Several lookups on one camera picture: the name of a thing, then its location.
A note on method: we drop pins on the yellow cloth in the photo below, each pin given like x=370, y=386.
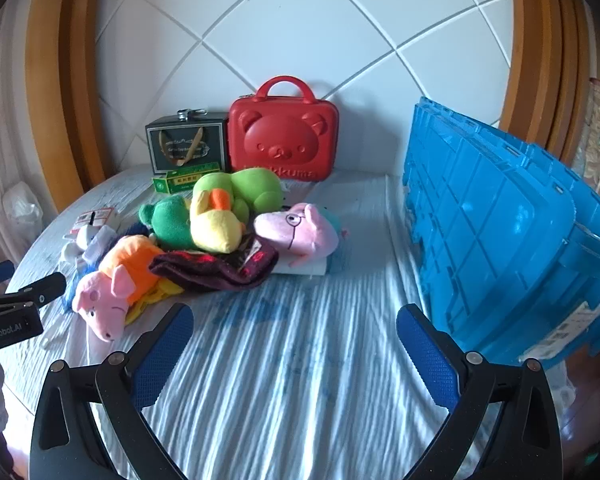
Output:
x=147, y=302

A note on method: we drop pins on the small white box red label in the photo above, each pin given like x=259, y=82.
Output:
x=100, y=217

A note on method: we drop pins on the pink pig plush with glasses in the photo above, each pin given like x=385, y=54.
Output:
x=305, y=235

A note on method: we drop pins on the blue plastic crate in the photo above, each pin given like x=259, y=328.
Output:
x=490, y=240

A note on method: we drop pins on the small green carton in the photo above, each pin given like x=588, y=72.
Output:
x=180, y=180

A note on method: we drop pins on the dark green gift box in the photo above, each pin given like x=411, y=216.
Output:
x=180, y=147

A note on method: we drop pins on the white curtain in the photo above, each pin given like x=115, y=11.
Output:
x=0, y=135

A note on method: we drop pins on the wooden door frame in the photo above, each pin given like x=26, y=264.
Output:
x=535, y=60
x=55, y=85

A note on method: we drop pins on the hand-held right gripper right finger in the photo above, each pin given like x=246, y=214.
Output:
x=430, y=360

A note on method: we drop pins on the pink pig plush orange dress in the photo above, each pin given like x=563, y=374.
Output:
x=105, y=300

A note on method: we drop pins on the green yellow turtle plush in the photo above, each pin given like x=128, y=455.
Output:
x=215, y=232

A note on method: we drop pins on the red bear suitcase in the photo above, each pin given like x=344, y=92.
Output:
x=285, y=140

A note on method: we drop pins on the blue furry toy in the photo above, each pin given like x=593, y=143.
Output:
x=71, y=292

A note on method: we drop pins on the light green frog plush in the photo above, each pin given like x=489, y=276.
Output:
x=255, y=185

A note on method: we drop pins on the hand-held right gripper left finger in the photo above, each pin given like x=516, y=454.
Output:
x=162, y=355

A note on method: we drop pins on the dark red knitted cloth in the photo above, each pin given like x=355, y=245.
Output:
x=215, y=272

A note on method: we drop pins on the white plastic bag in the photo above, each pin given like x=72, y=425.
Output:
x=22, y=202

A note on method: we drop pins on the white plush toy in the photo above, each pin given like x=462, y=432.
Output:
x=85, y=237

